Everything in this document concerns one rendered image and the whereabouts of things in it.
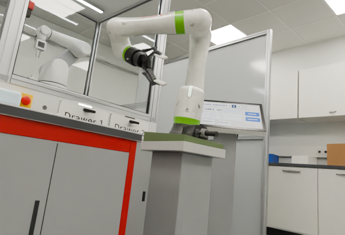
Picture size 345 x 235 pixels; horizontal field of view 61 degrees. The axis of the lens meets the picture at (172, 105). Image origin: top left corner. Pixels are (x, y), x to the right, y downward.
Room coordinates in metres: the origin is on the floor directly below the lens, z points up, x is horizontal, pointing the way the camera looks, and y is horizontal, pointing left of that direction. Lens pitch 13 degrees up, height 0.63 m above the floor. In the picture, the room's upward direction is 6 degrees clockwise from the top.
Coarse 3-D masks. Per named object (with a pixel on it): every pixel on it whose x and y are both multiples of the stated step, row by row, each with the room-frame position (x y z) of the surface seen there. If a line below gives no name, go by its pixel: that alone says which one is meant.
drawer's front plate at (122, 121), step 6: (114, 114) 1.69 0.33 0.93; (114, 120) 1.70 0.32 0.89; (120, 120) 1.73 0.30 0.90; (126, 120) 1.76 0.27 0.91; (132, 120) 1.79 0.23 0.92; (114, 126) 1.70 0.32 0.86; (120, 126) 1.73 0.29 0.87; (126, 126) 1.76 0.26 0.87; (132, 126) 1.80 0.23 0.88; (138, 126) 1.83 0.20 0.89; (144, 126) 1.87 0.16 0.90; (138, 132) 1.84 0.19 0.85
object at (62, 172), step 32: (0, 128) 0.75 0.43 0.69; (32, 128) 0.81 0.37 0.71; (64, 128) 0.87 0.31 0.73; (96, 128) 0.94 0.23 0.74; (0, 160) 0.76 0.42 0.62; (32, 160) 0.82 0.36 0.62; (64, 160) 0.89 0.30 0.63; (96, 160) 0.97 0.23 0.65; (128, 160) 1.06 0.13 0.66; (0, 192) 0.78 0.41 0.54; (32, 192) 0.84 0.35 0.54; (64, 192) 0.90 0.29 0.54; (96, 192) 0.98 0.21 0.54; (128, 192) 1.08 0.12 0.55; (0, 224) 0.79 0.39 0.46; (32, 224) 0.85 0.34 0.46; (64, 224) 0.92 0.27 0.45; (96, 224) 1.00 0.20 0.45
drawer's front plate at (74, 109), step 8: (64, 104) 1.46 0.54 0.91; (72, 104) 1.50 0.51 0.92; (64, 112) 1.47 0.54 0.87; (72, 112) 1.50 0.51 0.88; (80, 112) 1.53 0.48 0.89; (88, 112) 1.57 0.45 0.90; (96, 112) 1.60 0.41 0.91; (104, 112) 1.64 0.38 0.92; (96, 120) 1.61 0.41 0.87; (104, 120) 1.65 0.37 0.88
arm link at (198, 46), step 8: (208, 32) 1.41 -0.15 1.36; (192, 40) 1.48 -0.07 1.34; (200, 40) 1.45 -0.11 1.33; (208, 40) 1.48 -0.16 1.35; (192, 48) 1.48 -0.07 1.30; (200, 48) 1.47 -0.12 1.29; (208, 48) 1.50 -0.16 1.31; (192, 56) 1.48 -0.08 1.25; (200, 56) 1.47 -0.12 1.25; (192, 64) 1.48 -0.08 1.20; (200, 64) 1.48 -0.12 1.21; (192, 72) 1.48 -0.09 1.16; (200, 72) 1.48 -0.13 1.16; (192, 80) 1.48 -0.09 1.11; (200, 80) 1.48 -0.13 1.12; (200, 88) 1.48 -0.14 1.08
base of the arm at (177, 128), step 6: (174, 126) 1.34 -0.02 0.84; (180, 126) 1.32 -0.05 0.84; (186, 126) 1.31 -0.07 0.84; (192, 126) 1.29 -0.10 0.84; (198, 126) 1.28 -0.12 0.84; (174, 132) 1.32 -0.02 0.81; (180, 132) 1.31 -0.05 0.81; (186, 132) 1.30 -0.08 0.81; (192, 132) 1.27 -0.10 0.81; (198, 132) 1.27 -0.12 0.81; (204, 132) 1.28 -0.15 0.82; (210, 132) 1.25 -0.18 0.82; (216, 132) 1.24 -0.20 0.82; (204, 138) 1.32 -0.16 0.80
